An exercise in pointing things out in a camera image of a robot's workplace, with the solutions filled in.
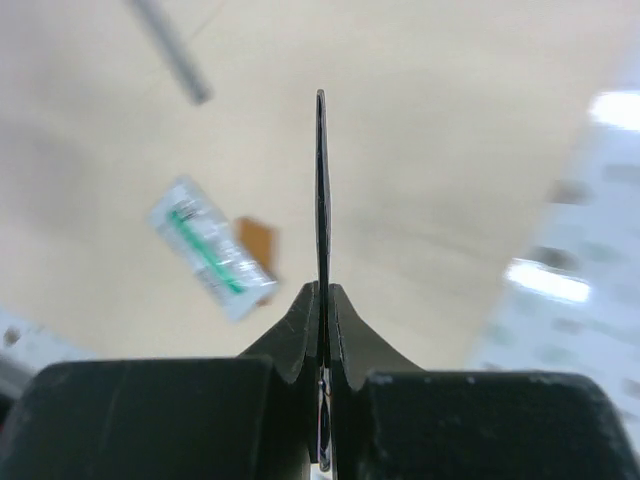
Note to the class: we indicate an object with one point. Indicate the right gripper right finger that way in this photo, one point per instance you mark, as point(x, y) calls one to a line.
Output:
point(394, 420)

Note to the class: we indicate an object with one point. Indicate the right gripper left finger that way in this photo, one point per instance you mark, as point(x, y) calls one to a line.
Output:
point(252, 416)

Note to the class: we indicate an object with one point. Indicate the steel forceps with ring handles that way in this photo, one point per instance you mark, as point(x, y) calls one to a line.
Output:
point(323, 230)

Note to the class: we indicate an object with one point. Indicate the green white packet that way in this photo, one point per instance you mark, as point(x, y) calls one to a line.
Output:
point(195, 228)

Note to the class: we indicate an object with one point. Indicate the steel scalpel handle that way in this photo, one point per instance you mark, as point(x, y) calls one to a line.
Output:
point(173, 50)

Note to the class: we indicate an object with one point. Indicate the brown adhesive bandage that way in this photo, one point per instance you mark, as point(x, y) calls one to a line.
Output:
point(259, 244)

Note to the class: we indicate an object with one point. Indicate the beige cloth mat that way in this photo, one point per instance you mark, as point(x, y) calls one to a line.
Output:
point(448, 123)

